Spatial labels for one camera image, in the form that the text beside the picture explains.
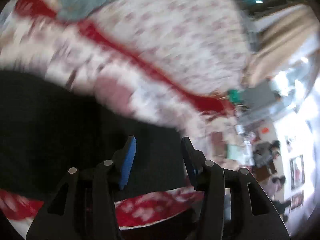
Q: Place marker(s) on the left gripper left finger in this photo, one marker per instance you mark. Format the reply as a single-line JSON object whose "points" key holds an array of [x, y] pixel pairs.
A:
{"points": [[123, 161]]}

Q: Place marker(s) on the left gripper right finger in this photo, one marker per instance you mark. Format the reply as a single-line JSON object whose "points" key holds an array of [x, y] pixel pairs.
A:
{"points": [[194, 162]]}

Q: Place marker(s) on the black pants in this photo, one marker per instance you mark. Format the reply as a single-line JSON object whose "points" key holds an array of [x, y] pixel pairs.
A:
{"points": [[46, 130]]}

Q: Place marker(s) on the green yarn bundle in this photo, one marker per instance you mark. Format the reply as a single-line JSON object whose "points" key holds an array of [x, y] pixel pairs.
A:
{"points": [[234, 96]]}

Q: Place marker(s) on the floral print bed sheet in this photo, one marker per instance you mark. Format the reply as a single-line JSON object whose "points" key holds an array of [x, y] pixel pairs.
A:
{"points": [[199, 44]]}

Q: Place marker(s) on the red and white floral blanket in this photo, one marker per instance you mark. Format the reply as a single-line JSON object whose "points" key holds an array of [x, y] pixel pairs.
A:
{"points": [[80, 57]]}

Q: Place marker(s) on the beige curtain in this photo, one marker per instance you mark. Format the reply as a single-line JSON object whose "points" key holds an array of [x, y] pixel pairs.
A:
{"points": [[284, 34]]}

